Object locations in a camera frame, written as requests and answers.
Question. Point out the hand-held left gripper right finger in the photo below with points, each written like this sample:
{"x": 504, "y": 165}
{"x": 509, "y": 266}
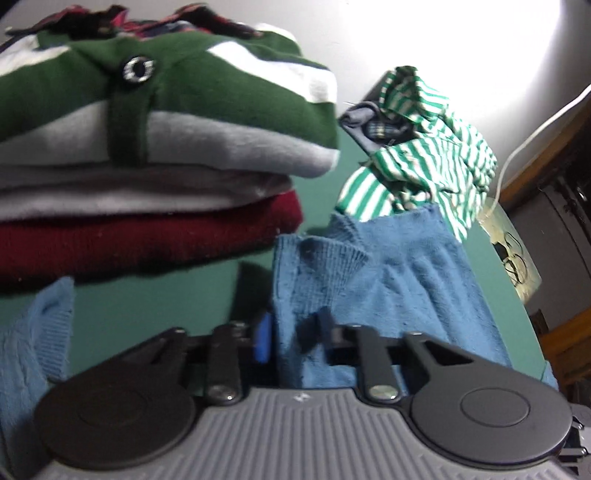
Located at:
{"x": 369, "y": 360}

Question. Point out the blue knit sweater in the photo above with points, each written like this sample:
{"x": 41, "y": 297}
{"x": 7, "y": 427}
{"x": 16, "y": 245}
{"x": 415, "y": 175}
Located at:
{"x": 406, "y": 286}

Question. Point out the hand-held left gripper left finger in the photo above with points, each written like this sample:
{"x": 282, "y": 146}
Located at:
{"x": 263, "y": 341}

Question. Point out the green grey striped folded sweater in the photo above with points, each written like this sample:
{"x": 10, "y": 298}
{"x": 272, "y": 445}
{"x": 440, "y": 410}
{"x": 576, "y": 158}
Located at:
{"x": 207, "y": 101}

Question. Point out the dark grey garment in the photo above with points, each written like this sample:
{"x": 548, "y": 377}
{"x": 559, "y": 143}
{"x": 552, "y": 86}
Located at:
{"x": 358, "y": 122}

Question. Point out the pale printed bed sheet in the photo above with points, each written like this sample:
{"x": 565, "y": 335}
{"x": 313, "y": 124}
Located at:
{"x": 526, "y": 272}

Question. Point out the green white striped shirt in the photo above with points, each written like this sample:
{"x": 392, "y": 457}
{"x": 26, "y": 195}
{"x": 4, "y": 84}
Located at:
{"x": 429, "y": 157}

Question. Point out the light grey folded garment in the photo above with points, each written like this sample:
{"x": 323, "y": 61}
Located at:
{"x": 138, "y": 191}

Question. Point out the wooden furniture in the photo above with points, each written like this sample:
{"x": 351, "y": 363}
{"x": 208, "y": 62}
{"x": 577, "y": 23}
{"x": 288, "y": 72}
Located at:
{"x": 554, "y": 240}

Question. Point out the green mat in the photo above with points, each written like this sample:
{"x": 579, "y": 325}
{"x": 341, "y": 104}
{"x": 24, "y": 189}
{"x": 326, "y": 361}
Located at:
{"x": 152, "y": 304}

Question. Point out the red plaid folded garment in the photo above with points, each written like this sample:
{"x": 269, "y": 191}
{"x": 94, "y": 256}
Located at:
{"x": 138, "y": 21}

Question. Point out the dark red folded sweater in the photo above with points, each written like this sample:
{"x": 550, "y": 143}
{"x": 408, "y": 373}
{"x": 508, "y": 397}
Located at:
{"x": 161, "y": 240}

